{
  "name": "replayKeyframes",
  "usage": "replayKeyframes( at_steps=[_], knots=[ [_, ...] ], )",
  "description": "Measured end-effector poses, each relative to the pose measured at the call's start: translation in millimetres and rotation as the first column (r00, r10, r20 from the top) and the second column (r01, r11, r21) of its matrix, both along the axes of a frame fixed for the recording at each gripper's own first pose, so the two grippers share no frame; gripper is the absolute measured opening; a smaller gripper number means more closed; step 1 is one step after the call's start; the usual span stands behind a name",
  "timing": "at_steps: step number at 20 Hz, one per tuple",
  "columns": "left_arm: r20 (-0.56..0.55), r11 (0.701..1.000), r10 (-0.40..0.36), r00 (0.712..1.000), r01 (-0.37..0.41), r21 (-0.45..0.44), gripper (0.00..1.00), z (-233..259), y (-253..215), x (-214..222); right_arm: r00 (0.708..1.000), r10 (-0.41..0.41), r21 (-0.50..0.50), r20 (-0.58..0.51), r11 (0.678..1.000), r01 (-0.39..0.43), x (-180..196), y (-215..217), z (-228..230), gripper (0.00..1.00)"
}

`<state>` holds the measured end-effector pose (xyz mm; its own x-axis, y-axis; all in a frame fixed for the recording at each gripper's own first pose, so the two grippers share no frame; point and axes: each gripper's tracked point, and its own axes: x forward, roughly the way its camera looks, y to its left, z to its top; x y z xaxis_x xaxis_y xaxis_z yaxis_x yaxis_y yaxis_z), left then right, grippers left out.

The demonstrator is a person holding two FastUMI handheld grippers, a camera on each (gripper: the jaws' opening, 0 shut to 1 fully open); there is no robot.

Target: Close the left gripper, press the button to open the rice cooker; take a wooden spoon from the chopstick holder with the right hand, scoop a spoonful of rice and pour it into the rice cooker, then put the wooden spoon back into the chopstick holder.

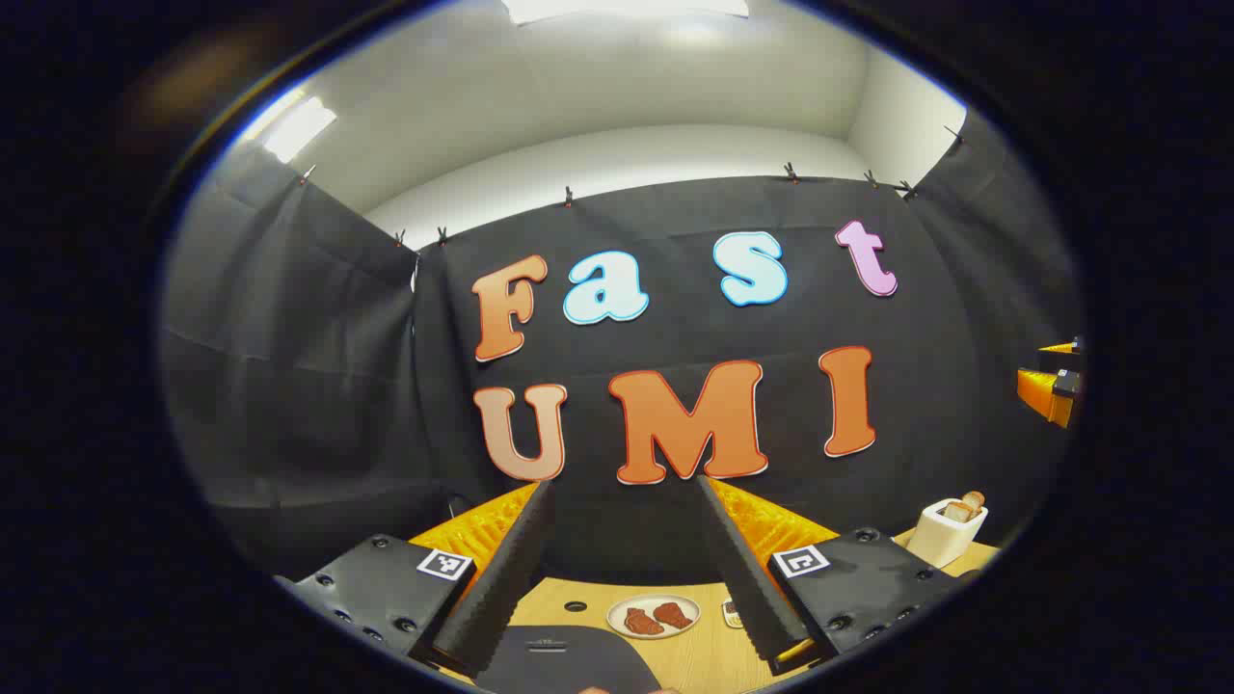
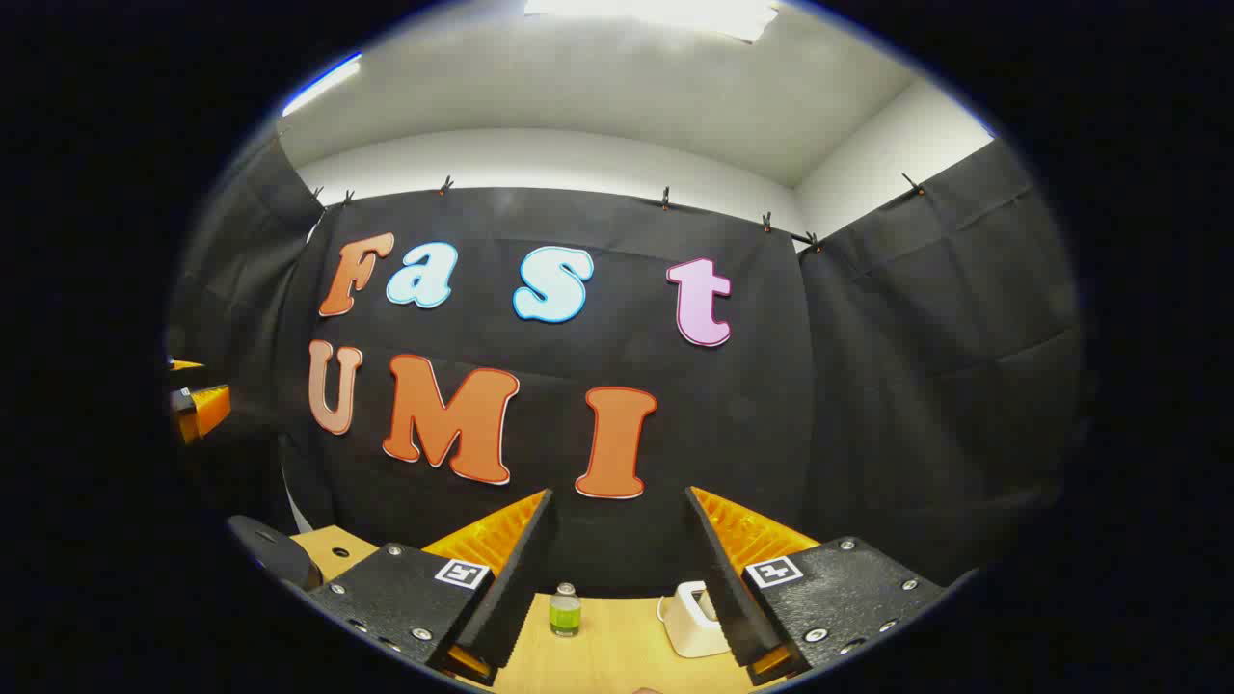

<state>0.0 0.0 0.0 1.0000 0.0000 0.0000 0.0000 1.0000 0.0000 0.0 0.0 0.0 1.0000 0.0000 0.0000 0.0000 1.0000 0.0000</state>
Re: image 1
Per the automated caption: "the dark grey rice cooker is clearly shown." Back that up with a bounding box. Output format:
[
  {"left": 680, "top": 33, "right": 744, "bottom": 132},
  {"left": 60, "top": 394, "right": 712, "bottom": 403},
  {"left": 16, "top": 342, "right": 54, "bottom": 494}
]
[{"left": 477, "top": 625, "right": 663, "bottom": 694}]

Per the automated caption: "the round white plate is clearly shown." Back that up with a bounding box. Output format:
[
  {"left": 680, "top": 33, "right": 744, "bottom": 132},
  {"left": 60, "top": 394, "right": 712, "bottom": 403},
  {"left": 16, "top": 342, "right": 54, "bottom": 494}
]
[{"left": 606, "top": 594, "right": 702, "bottom": 640}]

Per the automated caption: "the white toaster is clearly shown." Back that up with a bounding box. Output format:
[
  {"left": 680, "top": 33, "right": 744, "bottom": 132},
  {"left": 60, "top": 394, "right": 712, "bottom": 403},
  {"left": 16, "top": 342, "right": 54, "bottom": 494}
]
[{"left": 906, "top": 496, "right": 990, "bottom": 570}]

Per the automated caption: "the wide ceiling light panel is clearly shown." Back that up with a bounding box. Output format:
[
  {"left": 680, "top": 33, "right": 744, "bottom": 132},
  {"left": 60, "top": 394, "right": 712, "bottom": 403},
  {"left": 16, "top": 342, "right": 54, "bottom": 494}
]
[{"left": 501, "top": 0, "right": 750, "bottom": 26}]

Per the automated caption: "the black backdrop cloth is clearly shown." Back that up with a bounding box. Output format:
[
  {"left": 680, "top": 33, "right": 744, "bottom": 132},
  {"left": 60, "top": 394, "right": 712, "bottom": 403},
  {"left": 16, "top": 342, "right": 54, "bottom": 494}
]
[{"left": 159, "top": 106, "right": 1086, "bottom": 584}]

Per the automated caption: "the row of black cloth clips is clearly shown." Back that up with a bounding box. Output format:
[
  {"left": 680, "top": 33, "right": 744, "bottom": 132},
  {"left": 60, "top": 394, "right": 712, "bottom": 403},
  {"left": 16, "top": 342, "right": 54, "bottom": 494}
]
[{"left": 299, "top": 123, "right": 965, "bottom": 250}]

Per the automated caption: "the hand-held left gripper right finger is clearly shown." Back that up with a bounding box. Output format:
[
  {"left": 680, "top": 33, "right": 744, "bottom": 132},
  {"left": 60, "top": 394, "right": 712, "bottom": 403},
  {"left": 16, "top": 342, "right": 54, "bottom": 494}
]
[{"left": 694, "top": 474, "right": 965, "bottom": 676}]

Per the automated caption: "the small ceiling light panel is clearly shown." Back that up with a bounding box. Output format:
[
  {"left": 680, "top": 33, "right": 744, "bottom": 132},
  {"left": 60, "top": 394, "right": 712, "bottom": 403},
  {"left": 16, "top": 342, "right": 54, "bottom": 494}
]
[{"left": 258, "top": 92, "right": 338, "bottom": 165}]

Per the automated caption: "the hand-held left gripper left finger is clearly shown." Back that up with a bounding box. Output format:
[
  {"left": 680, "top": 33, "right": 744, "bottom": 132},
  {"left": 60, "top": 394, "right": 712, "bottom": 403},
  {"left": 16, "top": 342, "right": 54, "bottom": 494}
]
[{"left": 275, "top": 479, "right": 557, "bottom": 678}]

